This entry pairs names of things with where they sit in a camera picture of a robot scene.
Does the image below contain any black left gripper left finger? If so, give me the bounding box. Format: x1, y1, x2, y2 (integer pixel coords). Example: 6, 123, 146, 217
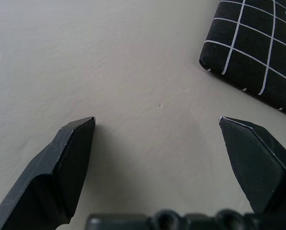
0, 116, 96, 230

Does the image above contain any black white-grid folded cloth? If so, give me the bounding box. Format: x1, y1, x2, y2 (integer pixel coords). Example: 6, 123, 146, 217
198, 0, 286, 118

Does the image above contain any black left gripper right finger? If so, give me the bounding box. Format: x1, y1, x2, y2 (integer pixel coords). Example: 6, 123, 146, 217
218, 116, 286, 215

